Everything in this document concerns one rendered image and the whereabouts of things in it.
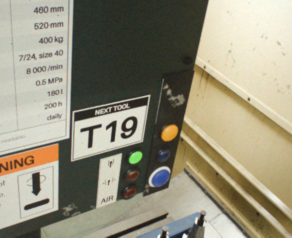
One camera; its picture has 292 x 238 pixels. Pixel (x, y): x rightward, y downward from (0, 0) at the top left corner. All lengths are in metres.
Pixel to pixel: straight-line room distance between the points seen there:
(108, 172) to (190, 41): 0.19
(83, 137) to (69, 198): 0.10
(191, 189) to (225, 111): 0.41
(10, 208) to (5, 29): 0.21
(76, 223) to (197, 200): 0.56
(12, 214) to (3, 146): 0.10
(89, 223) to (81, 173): 1.40
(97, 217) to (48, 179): 1.45
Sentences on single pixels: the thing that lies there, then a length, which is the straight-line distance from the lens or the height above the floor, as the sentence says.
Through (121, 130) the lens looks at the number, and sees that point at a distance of 0.48.
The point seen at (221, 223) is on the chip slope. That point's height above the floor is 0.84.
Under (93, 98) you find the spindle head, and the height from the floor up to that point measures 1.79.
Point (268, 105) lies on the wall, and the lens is 1.36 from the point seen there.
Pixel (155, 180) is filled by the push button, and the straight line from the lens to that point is 0.57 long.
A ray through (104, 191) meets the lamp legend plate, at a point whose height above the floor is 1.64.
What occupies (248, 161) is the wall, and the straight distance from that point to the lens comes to 1.49.
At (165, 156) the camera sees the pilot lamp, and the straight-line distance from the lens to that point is 0.55.
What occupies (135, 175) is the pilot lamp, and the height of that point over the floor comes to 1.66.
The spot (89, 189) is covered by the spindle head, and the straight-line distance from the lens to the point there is 0.52.
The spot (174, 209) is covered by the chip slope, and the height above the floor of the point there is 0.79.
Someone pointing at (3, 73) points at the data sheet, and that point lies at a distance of 0.38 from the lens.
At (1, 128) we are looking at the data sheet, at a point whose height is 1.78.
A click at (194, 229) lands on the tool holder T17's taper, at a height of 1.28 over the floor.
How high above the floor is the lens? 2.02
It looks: 34 degrees down
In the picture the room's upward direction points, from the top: 9 degrees clockwise
